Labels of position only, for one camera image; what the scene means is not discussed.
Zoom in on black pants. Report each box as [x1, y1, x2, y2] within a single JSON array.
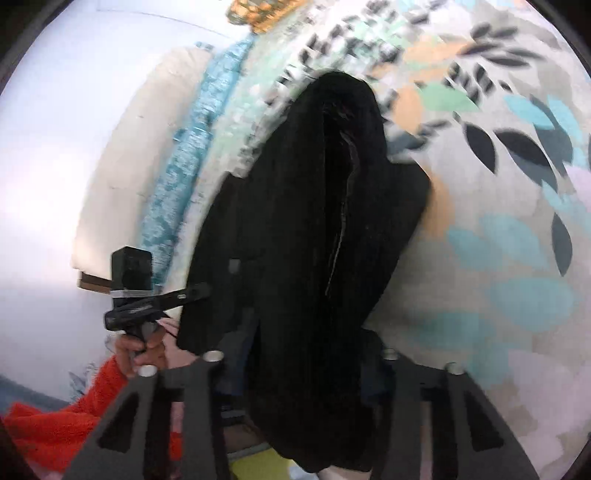
[[176, 72, 432, 472]]

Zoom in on person left hand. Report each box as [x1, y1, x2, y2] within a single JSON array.
[[114, 318, 197, 379]]

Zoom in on beige headboard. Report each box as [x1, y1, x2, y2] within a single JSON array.
[[72, 46, 213, 280]]

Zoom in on red fuzzy sleeve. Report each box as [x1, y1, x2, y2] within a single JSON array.
[[0, 355, 184, 474]]

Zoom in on blue floral pillow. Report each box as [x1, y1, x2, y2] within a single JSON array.
[[139, 34, 254, 289]]

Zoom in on floral bed sheet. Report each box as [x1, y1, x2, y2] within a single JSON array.
[[166, 1, 590, 479]]

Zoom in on orange floral pillow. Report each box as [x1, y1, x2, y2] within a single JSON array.
[[226, 0, 308, 34]]

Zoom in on black camera box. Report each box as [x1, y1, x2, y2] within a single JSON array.
[[110, 246, 152, 299]]

